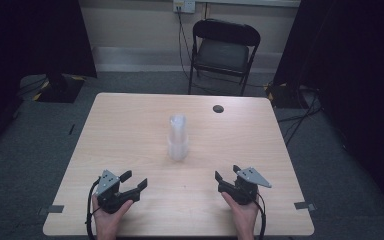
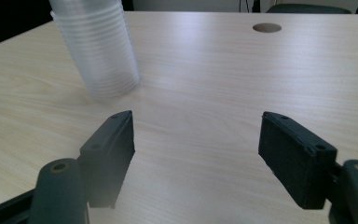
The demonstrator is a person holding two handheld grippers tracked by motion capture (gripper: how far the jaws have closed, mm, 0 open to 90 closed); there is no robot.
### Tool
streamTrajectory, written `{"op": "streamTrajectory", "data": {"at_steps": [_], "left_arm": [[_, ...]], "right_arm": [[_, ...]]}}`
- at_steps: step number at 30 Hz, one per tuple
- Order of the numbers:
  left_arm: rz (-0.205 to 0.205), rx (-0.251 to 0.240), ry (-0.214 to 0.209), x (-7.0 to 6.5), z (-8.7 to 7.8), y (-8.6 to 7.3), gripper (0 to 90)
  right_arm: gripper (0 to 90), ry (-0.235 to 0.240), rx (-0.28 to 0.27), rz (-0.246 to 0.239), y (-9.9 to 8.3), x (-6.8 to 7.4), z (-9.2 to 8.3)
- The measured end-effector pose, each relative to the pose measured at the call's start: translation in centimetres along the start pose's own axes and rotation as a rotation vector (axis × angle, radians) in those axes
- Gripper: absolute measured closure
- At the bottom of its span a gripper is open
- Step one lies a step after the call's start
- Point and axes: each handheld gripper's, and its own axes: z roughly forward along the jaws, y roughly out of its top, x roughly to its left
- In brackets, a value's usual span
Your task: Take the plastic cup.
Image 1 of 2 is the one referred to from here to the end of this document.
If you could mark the stack of clear plastic cups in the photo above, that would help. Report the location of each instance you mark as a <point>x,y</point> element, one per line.
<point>178,137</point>

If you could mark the black curtain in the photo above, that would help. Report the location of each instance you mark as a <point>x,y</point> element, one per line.
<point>30,50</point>
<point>350,66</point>

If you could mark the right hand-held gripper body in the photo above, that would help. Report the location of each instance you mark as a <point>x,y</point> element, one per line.
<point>245,186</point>

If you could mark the person's left hand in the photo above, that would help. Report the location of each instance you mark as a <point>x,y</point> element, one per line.
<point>109,218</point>

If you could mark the grey tape strip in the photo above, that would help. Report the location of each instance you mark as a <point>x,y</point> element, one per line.
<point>51,209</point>
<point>304,205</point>

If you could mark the white wall socket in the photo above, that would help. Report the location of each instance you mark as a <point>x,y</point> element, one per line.
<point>184,5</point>

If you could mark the black table grommet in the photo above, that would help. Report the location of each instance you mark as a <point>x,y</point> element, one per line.
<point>218,108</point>

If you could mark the person's right hand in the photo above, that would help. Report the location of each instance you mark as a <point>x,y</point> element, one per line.
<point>241,218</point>

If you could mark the black stand base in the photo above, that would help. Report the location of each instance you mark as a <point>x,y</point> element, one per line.
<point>285,95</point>
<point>58,88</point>

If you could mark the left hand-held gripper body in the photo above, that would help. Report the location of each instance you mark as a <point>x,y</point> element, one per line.
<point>108,191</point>

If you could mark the black folding chair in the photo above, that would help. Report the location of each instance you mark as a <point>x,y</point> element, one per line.
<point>223,53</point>

